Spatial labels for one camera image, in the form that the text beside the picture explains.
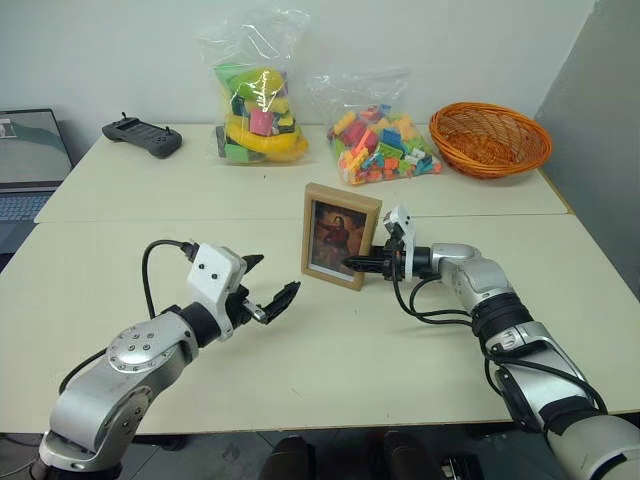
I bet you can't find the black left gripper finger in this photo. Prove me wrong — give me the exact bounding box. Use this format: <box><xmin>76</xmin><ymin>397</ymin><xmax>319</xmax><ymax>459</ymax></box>
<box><xmin>258</xmin><ymin>280</ymin><xmax>303</xmax><ymax>327</ymax></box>
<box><xmin>239</xmin><ymin>253</ymin><xmax>265</xmax><ymax>287</ymax></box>

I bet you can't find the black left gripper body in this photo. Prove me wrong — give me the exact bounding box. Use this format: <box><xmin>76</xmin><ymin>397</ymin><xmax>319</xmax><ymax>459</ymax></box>
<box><xmin>224</xmin><ymin>284</ymin><xmax>267</xmax><ymax>330</ymax></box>

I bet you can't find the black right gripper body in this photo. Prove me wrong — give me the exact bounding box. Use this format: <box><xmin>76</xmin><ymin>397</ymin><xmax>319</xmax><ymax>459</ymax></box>
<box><xmin>379</xmin><ymin>223</ymin><xmax>405</xmax><ymax>281</ymax></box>

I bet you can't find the wooden picture frame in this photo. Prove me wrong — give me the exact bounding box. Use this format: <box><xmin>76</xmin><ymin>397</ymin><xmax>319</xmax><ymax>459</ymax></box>
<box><xmin>300</xmin><ymin>182</ymin><xmax>384</xmax><ymax>292</ymax></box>

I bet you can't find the plastic bag of small bricks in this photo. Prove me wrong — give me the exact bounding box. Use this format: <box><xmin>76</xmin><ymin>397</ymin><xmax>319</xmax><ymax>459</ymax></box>
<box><xmin>308</xmin><ymin>69</ymin><xmax>445</xmax><ymax>187</ymax></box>

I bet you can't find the plastic bag of foam blocks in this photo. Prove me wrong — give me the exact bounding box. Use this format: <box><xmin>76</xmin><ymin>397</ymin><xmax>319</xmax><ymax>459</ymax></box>
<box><xmin>194</xmin><ymin>8</ymin><xmax>314</xmax><ymax>167</ymax></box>

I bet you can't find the dark rounded shape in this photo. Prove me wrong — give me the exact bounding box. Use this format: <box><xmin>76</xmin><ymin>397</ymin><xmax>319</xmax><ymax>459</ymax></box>
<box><xmin>368</xmin><ymin>429</ymin><xmax>427</xmax><ymax>480</ymax></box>
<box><xmin>259</xmin><ymin>434</ymin><xmax>322</xmax><ymax>480</ymax></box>

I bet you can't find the orange wicker basket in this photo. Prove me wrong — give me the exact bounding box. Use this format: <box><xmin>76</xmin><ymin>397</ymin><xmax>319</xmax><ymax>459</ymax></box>
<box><xmin>428</xmin><ymin>101</ymin><xmax>554</xmax><ymax>180</ymax></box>

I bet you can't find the black handheld controller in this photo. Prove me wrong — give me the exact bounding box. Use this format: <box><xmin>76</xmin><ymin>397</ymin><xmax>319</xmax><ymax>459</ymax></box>
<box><xmin>101</xmin><ymin>111</ymin><xmax>184</xmax><ymax>161</ymax></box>

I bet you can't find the grey laptop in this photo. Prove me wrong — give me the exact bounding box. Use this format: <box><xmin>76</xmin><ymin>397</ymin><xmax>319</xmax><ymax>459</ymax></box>
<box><xmin>0</xmin><ymin>108</ymin><xmax>77</xmax><ymax>257</ymax></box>

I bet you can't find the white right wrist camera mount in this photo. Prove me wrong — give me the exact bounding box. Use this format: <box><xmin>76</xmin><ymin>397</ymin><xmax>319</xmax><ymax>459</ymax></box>
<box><xmin>382</xmin><ymin>204</ymin><xmax>417</xmax><ymax>281</ymax></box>

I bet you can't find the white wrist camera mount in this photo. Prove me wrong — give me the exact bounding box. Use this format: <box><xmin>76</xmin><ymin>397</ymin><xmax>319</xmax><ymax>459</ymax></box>
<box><xmin>186</xmin><ymin>242</ymin><xmax>248</xmax><ymax>342</ymax></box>
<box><xmin>382</xmin><ymin>204</ymin><xmax>417</xmax><ymax>281</ymax></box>

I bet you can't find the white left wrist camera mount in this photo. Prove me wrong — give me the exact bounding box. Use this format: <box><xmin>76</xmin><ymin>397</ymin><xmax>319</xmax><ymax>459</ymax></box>
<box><xmin>186</xmin><ymin>242</ymin><xmax>248</xmax><ymax>342</ymax></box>

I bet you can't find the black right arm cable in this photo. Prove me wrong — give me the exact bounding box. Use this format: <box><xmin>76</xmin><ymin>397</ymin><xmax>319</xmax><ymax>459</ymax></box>
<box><xmin>391</xmin><ymin>275</ymin><xmax>609</xmax><ymax>417</ymax></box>

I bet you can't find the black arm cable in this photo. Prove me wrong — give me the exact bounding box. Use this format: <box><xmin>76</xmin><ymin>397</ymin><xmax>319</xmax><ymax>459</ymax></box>
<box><xmin>391</xmin><ymin>275</ymin><xmax>609</xmax><ymax>417</ymax></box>
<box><xmin>141</xmin><ymin>239</ymin><xmax>202</xmax><ymax>319</ymax></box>

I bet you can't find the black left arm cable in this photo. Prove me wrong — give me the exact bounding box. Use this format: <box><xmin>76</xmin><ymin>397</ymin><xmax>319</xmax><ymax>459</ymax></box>
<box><xmin>141</xmin><ymin>239</ymin><xmax>202</xmax><ymax>319</ymax></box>

